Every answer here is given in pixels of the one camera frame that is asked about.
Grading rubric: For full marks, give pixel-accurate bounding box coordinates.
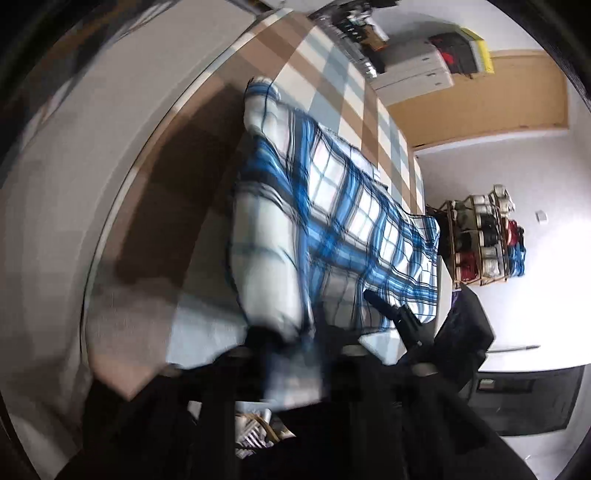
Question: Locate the brown box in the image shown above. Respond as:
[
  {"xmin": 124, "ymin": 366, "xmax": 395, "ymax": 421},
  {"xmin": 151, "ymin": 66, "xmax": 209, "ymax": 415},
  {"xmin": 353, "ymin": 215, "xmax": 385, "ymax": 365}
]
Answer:
[{"xmin": 365, "ymin": 25, "xmax": 389, "ymax": 51}]

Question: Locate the wooden door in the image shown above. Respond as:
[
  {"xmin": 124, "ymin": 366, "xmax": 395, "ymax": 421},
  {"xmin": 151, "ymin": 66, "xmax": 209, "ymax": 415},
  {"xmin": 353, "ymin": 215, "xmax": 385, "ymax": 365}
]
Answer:
[{"xmin": 385, "ymin": 48, "xmax": 570, "ymax": 148}]

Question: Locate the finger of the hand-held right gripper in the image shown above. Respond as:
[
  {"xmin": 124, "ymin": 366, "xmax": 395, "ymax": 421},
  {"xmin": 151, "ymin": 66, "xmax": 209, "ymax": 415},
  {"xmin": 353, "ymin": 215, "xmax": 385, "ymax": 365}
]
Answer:
[{"xmin": 364, "ymin": 288, "xmax": 437, "ymax": 349}]

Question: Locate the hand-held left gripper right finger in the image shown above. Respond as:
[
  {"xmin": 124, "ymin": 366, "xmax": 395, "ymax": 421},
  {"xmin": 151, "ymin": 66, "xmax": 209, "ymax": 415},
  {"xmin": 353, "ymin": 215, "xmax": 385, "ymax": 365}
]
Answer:
[{"xmin": 323, "ymin": 332, "xmax": 541, "ymax": 480}]

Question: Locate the white suitcase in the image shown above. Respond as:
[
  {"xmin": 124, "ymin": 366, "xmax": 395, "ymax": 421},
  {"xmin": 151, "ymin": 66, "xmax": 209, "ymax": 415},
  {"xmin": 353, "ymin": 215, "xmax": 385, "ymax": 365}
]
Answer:
[{"xmin": 369, "ymin": 37, "xmax": 455, "ymax": 107}]

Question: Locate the blue plaid shirt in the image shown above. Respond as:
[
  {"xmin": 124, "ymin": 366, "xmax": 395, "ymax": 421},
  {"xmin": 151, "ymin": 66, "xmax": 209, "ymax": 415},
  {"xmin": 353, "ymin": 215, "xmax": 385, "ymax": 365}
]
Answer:
[{"xmin": 226, "ymin": 76, "xmax": 441, "ymax": 411}]

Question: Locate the wooden shoe rack with shoes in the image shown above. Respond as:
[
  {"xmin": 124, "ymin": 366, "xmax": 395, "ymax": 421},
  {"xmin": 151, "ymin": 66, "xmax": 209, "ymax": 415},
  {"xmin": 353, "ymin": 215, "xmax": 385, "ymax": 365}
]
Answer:
[{"xmin": 450, "ymin": 184, "xmax": 529, "ymax": 282}]

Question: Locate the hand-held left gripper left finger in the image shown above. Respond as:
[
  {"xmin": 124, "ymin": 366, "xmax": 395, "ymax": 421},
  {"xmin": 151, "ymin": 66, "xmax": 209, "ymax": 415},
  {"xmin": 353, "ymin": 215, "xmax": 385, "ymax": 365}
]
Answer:
[{"xmin": 55, "ymin": 323, "xmax": 278, "ymax": 480}]

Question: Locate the checkered bed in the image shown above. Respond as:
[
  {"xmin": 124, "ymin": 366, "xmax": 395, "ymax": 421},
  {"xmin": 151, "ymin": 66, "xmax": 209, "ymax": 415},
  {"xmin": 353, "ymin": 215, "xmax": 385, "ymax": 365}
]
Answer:
[{"xmin": 83, "ymin": 9, "xmax": 428, "ymax": 402}]

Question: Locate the white box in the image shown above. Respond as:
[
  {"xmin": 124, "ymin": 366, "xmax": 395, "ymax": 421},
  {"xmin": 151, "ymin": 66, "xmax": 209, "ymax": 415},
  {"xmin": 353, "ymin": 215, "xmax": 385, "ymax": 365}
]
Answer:
[{"xmin": 434, "ymin": 254, "xmax": 458, "ymax": 333}]

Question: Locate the black shoe box red logo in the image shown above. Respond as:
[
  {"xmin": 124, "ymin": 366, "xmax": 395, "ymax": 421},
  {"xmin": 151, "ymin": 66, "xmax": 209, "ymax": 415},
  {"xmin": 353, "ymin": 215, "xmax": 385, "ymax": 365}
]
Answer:
[{"xmin": 427, "ymin": 34, "xmax": 462, "ymax": 75}]

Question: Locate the dark cabinet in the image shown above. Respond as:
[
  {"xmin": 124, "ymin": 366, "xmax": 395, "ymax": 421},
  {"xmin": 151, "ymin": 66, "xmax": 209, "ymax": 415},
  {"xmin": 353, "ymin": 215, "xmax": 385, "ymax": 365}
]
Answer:
[{"xmin": 471, "ymin": 367, "xmax": 585, "ymax": 437}]

